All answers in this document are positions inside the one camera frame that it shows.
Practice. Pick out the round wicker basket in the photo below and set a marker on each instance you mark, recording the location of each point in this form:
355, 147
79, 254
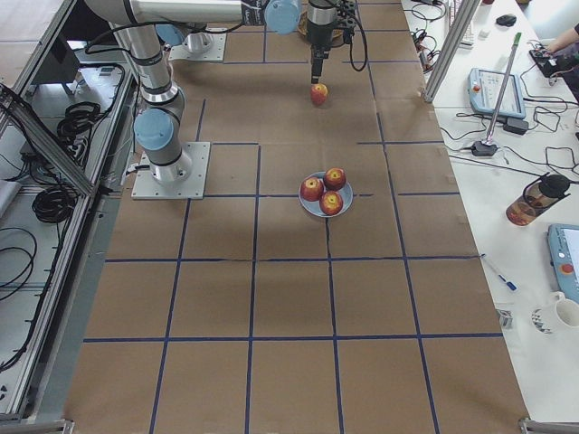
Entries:
319, 35

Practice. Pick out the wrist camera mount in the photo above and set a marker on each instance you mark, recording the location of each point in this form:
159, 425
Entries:
344, 30

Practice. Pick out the blue teach pendant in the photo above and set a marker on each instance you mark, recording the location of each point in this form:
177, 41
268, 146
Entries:
484, 87
562, 240

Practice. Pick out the blue white pen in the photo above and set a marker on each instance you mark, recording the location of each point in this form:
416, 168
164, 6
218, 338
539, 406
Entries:
501, 276

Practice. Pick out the yellow-red apple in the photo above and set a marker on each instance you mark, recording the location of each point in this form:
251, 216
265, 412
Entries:
318, 94

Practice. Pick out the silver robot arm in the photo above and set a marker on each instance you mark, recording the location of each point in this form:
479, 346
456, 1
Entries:
279, 16
157, 127

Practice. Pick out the white mug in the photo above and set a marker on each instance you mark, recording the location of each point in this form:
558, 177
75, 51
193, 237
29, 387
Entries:
560, 314

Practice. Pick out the red apple on plate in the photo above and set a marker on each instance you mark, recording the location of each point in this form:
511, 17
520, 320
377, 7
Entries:
331, 203
334, 178
311, 189

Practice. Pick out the black power adapter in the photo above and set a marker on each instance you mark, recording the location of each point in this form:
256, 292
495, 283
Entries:
516, 126

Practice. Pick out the glass tea jug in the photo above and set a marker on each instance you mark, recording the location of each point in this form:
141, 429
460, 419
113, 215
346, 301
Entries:
537, 198

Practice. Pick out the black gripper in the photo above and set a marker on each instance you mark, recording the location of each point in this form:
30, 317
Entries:
319, 30

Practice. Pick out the aluminium frame post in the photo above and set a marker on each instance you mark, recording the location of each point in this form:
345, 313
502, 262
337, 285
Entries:
463, 17

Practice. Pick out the black computer mouse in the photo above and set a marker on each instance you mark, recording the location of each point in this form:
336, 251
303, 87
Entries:
506, 20

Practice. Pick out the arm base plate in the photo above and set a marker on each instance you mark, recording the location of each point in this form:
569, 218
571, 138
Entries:
184, 179
200, 47

